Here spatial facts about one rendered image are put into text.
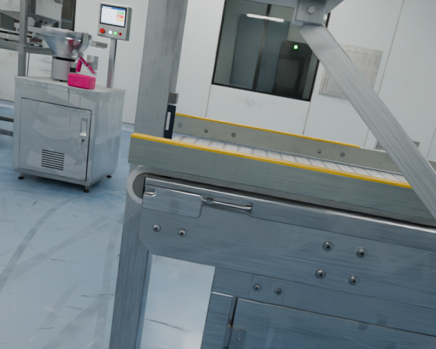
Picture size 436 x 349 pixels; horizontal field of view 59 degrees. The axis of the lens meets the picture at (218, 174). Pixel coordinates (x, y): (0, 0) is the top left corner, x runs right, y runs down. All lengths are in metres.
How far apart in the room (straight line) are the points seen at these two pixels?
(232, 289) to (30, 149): 2.71
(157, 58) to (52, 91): 2.30
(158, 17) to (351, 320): 0.58
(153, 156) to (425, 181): 0.28
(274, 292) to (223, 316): 0.08
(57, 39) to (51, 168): 0.94
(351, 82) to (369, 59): 5.16
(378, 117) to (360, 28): 5.21
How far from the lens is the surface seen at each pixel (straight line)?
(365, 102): 0.41
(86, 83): 2.90
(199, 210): 0.46
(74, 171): 3.02
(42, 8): 4.11
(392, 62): 5.70
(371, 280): 0.52
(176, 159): 0.45
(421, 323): 0.62
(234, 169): 0.44
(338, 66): 0.43
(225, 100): 5.47
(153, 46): 0.74
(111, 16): 3.24
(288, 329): 0.60
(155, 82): 0.74
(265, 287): 0.55
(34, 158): 3.15
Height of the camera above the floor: 1.03
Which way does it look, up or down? 15 degrees down
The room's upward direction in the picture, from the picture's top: 10 degrees clockwise
